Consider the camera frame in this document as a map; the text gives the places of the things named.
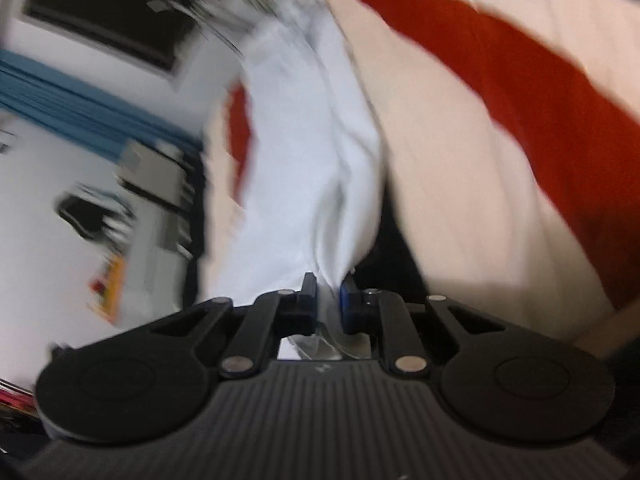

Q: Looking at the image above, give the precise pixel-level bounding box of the white t-shirt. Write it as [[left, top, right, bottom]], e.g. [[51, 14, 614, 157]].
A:
[[199, 0, 386, 361]]

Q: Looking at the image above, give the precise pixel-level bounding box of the vanity mirror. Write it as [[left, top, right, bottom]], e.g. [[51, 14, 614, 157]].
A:
[[54, 184, 136, 245]]

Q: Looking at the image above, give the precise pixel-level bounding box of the striped fleece blanket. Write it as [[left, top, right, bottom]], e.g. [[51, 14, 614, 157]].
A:
[[199, 0, 640, 361]]

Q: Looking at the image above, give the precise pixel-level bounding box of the dark window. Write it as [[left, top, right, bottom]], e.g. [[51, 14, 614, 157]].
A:
[[22, 0, 227, 76]]

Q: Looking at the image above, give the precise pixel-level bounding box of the left blue curtain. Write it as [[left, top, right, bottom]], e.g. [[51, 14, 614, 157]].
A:
[[1, 50, 202, 162]]

